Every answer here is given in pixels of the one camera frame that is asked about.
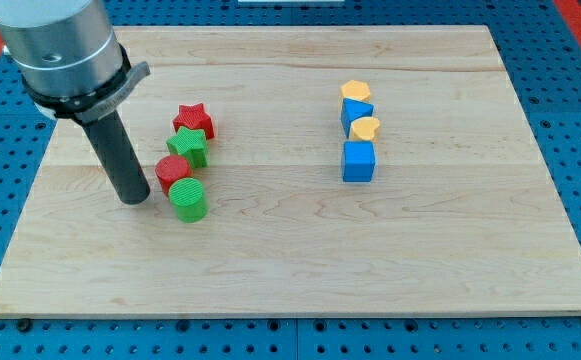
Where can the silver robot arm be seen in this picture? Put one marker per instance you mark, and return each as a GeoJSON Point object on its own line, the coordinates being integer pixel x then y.
{"type": "Point", "coordinates": [71, 61]}

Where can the green star block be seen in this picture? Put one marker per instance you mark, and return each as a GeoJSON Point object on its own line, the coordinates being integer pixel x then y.
{"type": "Point", "coordinates": [191, 144]}

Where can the red star block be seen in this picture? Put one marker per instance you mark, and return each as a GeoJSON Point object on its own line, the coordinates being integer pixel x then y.
{"type": "Point", "coordinates": [194, 117]}

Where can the light wooden board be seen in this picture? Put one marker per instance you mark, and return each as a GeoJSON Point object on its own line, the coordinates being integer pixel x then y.
{"type": "Point", "coordinates": [460, 220]}

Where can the blue cube block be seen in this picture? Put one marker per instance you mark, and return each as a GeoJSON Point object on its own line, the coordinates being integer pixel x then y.
{"type": "Point", "coordinates": [358, 161]}

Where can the yellow heart block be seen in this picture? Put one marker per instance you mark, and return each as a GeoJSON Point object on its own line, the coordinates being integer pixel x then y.
{"type": "Point", "coordinates": [364, 129]}

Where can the blue triangle block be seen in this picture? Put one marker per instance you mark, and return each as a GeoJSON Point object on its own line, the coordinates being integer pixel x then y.
{"type": "Point", "coordinates": [352, 110]}

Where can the green cylinder block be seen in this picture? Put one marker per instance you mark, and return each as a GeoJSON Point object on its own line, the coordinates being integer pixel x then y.
{"type": "Point", "coordinates": [187, 196]}

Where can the yellow pentagon block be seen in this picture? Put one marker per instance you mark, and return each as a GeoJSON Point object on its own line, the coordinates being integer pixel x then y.
{"type": "Point", "coordinates": [357, 90]}

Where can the red cylinder block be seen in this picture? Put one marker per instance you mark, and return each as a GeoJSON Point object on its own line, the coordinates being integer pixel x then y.
{"type": "Point", "coordinates": [171, 169]}

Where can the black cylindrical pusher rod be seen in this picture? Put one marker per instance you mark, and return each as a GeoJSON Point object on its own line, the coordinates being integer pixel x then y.
{"type": "Point", "coordinates": [115, 152]}

